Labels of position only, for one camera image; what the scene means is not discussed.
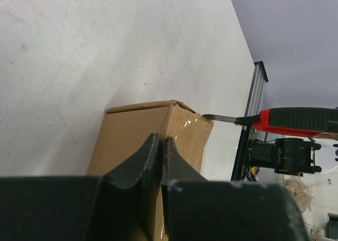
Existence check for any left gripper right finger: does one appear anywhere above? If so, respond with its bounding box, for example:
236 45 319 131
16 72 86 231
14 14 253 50
162 137 308 240

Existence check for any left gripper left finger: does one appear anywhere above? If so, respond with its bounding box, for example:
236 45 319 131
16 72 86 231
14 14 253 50
1 133 160 240

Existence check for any brown cardboard express box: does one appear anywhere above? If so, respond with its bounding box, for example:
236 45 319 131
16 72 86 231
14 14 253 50
87 100 213 240

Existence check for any red black utility knife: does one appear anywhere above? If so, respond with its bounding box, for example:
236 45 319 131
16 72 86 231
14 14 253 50
203 107 337 140

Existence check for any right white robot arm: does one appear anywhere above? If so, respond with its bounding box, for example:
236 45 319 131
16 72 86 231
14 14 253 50
246 138 337 177

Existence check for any aluminium right side rail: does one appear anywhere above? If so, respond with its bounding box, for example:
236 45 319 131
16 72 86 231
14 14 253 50
231 61 268 181

